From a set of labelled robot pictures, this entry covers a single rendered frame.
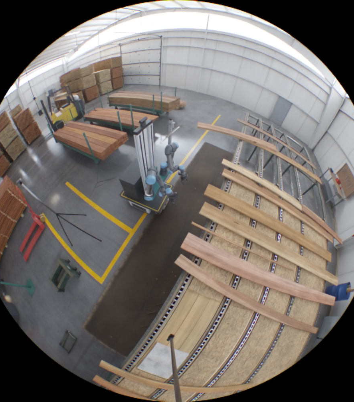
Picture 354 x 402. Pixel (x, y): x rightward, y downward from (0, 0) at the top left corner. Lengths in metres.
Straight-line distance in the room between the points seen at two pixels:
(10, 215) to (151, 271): 4.74
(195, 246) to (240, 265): 0.70
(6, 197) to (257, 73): 13.12
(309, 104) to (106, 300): 13.04
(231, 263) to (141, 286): 1.60
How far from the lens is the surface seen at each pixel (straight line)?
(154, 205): 2.55
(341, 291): 5.66
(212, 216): 1.97
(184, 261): 1.73
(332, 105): 11.99
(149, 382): 2.52
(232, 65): 10.74
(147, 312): 2.73
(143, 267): 2.61
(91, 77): 11.92
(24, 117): 10.17
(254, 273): 2.09
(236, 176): 2.60
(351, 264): 6.84
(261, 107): 10.87
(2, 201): 5.16
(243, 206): 2.28
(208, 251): 1.81
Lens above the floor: 2.58
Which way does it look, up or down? 60 degrees down
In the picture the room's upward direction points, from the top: 8 degrees clockwise
